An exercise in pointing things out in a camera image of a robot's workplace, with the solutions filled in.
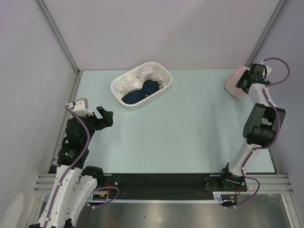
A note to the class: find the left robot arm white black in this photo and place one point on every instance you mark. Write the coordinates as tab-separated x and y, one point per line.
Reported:
74	182

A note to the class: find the pink mesh laundry bag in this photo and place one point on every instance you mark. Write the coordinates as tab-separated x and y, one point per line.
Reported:
230	84

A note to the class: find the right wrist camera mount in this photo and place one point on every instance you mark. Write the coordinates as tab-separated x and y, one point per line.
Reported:
266	73

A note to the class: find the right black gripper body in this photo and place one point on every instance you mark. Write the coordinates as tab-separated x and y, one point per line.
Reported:
269	82

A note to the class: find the white cable duct strip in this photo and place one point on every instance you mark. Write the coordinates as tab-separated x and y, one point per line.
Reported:
217	198

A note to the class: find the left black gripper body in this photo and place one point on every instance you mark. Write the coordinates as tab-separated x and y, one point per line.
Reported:
93	123

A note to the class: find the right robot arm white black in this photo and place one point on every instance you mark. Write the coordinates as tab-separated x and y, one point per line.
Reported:
262	126

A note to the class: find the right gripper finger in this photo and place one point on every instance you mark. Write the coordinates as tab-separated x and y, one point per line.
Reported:
245	85
245	75

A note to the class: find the dark blue bra in basket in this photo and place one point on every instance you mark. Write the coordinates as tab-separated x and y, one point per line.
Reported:
149	87

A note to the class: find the right aluminium corner post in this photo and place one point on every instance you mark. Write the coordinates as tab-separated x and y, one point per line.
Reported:
266	31

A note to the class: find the aluminium corner post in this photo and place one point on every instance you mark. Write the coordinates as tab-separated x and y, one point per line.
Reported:
266	31
57	34

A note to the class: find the white bra in basket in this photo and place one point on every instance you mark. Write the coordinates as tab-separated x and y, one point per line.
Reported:
136	82

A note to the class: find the white plastic perforated basket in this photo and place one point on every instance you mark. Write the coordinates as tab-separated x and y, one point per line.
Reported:
156	67

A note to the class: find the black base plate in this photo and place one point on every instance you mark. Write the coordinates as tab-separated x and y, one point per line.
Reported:
163	186

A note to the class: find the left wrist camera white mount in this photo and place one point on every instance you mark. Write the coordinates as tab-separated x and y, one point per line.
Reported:
80	107

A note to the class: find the left aluminium corner post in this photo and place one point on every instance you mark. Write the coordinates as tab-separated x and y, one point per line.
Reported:
57	34

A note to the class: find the white object bottom left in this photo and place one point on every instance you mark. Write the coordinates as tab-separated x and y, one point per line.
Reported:
13	212

